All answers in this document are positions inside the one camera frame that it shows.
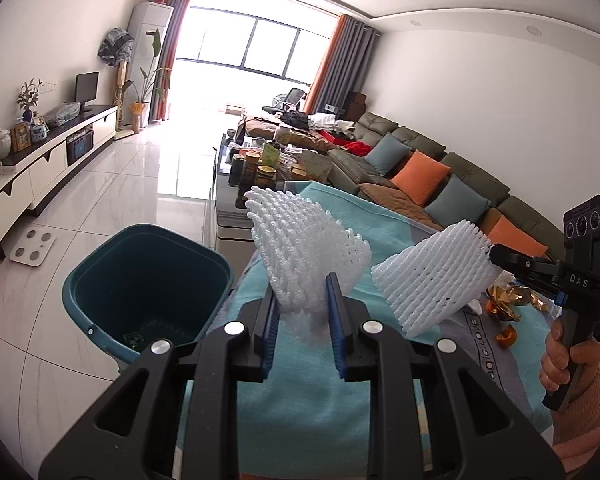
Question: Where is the plastic-wrapped bundle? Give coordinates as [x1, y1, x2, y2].
[44, 101, 81, 129]

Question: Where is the white standing air conditioner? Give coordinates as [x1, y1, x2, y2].
[128, 2, 175, 124]

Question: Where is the white and black TV cabinet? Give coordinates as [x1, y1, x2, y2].
[0, 104, 120, 261]

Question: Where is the orange and grey curtain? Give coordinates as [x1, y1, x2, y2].
[304, 13, 382, 115]
[149, 0, 201, 124]

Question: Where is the leafy plant in blue vase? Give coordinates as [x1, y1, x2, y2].
[15, 78, 44, 124]

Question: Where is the gold foil wrapper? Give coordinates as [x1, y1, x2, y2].
[484, 282, 532, 322]

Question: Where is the wooden photo frame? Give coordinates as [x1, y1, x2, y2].
[10, 122, 33, 152]

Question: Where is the orange cushion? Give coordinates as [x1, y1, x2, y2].
[390, 149, 452, 207]
[485, 214, 549, 259]

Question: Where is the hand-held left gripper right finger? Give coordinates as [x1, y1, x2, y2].
[325, 272, 566, 480]

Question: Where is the dark brown box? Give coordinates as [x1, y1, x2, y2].
[342, 90, 369, 121]

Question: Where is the tall leafy plant in vase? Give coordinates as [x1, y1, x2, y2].
[130, 29, 172, 134]

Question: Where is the teal plastic bin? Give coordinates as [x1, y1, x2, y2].
[62, 224, 235, 367]

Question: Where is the white bathroom scale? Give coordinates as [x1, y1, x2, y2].
[8, 229, 57, 266]

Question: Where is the large black-framed window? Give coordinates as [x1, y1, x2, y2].
[176, 4, 332, 87]

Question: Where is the group of lidded jars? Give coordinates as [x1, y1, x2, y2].
[229, 149, 282, 192]

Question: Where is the black monitor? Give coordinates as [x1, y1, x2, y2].
[75, 71, 100, 114]

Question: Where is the teal and grey blanket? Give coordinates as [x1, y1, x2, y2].
[175, 181, 565, 480]

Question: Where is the cloth-covered standing fan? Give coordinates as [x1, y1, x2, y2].
[98, 27, 135, 133]

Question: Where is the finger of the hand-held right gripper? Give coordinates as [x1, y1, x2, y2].
[489, 242, 567, 307]

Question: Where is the green sectional sofa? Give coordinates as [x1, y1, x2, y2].
[324, 110, 552, 262]

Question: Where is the black office chair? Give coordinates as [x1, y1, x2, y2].
[261, 87, 306, 114]

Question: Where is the brown sofa mat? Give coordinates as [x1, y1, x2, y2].
[357, 182, 444, 231]

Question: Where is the person's right hand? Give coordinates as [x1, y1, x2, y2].
[539, 317, 576, 393]

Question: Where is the blue-grey cushion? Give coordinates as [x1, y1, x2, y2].
[364, 132, 412, 176]
[423, 173, 492, 226]

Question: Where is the glass coffee table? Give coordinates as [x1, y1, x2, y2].
[211, 132, 332, 252]

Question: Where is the open-mesh white foam net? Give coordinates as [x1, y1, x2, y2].
[243, 186, 372, 347]

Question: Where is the brown cluttered ottoman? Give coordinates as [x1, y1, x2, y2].
[239, 112, 342, 152]

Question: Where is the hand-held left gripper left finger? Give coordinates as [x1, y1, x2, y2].
[39, 286, 282, 480]

